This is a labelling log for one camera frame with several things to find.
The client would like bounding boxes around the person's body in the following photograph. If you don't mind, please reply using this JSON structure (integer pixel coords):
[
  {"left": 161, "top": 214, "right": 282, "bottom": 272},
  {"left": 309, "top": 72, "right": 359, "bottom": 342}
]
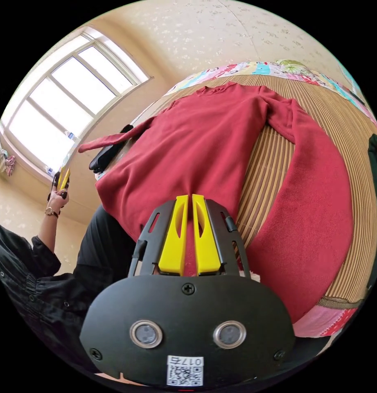
[{"left": 0, "top": 203, "right": 140, "bottom": 374}]

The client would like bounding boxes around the person's left hand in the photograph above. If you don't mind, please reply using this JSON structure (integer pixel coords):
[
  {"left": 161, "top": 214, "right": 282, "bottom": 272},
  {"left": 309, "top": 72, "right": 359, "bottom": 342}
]
[{"left": 45, "top": 187, "right": 69, "bottom": 216}]

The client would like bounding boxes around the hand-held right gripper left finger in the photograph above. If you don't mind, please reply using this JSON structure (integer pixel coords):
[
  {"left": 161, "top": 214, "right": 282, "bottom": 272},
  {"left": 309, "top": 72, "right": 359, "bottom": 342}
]
[{"left": 158, "top": 194, "right": 189, "bottom": 276}]

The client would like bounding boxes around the window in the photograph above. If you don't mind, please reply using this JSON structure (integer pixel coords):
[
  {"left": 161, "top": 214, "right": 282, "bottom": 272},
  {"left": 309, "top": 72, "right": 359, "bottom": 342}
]
[{"left": 0, "top": 25, "right": 154, "bottom": 182}]

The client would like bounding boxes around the person's left forearm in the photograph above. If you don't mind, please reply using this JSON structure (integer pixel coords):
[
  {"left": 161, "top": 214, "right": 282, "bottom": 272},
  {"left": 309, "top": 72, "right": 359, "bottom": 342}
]
[{"left": 34, "top": 210, "right": 60, "bottom": 255}]

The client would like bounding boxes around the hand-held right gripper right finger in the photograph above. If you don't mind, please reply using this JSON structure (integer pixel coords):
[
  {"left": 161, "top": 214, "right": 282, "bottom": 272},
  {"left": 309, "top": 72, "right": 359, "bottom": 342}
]
[{"left": 192, "top": 194, "right": 222, "bottom": 276}]

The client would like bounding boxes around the dark green garment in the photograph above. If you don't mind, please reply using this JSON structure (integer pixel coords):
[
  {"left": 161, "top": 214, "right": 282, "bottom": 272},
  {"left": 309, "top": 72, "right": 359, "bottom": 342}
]
[{"left": 367, "top": 133, "right": 377, "bottom": 289}]

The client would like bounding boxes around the red long sleeve sweater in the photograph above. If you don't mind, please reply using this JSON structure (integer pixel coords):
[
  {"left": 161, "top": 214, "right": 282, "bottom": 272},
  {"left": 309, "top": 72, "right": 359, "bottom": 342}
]
[{"left": 78, "top": 83, "right": 355, "bottom": 325}]

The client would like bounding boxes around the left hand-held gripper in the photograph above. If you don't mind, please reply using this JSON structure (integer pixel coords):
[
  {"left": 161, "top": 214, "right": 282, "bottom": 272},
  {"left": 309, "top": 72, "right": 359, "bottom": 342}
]
[{"left": 47, "top": 168, "right": 72, "bottom": 202}]

